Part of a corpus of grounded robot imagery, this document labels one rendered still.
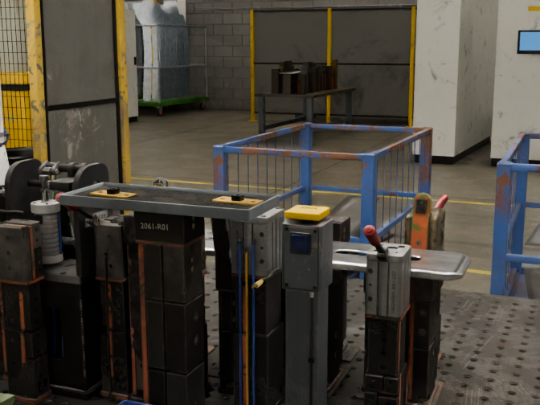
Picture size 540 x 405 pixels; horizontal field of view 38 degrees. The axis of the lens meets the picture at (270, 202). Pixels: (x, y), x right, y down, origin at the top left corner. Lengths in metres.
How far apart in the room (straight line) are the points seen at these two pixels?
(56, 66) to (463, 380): 3.63
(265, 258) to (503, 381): 0.64
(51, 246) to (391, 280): 0.72
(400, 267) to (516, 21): 8.07
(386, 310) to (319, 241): 0.24
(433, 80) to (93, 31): 5.18
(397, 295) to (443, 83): 8.11
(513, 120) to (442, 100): 0.84
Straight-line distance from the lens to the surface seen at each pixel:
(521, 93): 9.40
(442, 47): 9.47
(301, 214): 1.27
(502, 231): 3.38
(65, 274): 1.67
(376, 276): 1.43
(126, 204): 1.37
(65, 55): 5.01
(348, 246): 1.70
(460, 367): 1.89
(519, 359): 1.98
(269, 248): 1.49
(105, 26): 5.39
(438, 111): 9.51
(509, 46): 9.40
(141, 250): 1.41
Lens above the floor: 1.43
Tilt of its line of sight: 12 degrees down
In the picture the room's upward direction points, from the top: straight up
